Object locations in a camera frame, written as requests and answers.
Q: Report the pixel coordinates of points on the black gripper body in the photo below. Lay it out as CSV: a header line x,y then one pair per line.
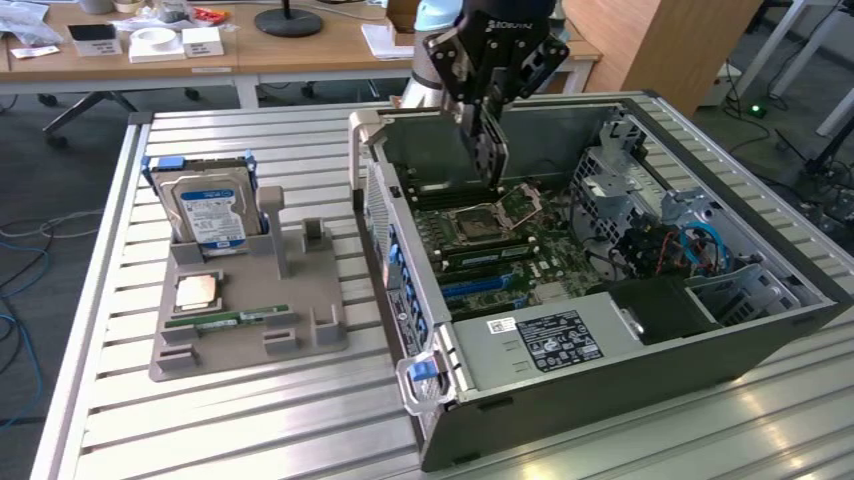
x,y
507,45

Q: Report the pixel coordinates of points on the black graphics card silver bracket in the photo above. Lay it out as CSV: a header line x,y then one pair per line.
x,y
490,155

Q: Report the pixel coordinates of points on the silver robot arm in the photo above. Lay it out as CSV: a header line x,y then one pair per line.
x,y
427,50

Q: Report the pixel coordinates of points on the stack of white papers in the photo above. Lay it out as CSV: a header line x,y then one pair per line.
x,y
383,42

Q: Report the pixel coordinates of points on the brown cardboard box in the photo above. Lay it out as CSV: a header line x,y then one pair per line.
x,y
400,17

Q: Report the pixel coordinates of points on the wooden desk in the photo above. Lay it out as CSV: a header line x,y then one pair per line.
x,y
67,70
314,55

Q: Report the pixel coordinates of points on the wooden cabinet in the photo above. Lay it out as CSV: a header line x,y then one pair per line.
x,y
694,50

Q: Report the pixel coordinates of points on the black round lamp base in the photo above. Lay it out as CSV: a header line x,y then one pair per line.
x,y
287,25

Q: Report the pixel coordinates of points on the white floor box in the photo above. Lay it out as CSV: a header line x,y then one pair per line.
x,y
723,92

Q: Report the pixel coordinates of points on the metal socket cover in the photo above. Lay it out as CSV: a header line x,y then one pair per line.
x,y
521,207

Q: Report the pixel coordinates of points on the silver perforated drive cage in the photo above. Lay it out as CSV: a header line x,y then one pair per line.
x,y
614,200

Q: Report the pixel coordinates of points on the CPU socket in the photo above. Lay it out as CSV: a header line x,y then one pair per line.
x,y
477,225

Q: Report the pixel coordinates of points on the red small item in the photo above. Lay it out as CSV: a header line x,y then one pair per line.
x,y
210,17

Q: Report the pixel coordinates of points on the white labelled box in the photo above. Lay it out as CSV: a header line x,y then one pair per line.
x,y
202,45

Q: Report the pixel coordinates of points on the green RAM stick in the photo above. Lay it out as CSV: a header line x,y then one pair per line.
x,y
487,256
227,316

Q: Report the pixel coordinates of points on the green motherboard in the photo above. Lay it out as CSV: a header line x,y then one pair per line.
x,y
567,260

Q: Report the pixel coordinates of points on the white flat box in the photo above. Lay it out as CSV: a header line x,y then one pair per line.
x,y
156,56

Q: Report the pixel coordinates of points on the white tape roll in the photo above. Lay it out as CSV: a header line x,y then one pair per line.
x,y
154,37

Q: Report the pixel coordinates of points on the blue expansion slot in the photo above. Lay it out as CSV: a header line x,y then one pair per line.
x,y
474,287

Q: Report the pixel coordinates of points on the silver hard disk blue carrier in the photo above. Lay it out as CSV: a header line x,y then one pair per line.
x,y
207,215

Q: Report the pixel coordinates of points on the black-topped white box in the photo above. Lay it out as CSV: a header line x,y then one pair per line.
x,y
94,42

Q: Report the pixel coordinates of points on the grey cup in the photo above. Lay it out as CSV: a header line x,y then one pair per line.
x,y
96,6

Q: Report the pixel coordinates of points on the grey parts rack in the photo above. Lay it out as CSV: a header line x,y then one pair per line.
x,y
254,290

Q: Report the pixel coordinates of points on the silver disk bay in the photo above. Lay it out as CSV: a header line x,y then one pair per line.
x,y
767,295

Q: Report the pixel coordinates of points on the grey power supply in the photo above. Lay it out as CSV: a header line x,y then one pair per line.
x,y
487,360

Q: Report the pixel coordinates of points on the copper-toned CPU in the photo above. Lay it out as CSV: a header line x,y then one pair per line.
x,y
195,292

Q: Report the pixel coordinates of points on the white card with red print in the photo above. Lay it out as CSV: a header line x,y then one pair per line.
x,y
34,52

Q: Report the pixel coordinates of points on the clear plastic bag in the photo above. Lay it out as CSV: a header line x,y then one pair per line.
x,y
27,25

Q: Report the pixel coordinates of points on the dark grey open PC case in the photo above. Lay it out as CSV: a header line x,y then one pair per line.
x,y
601,400

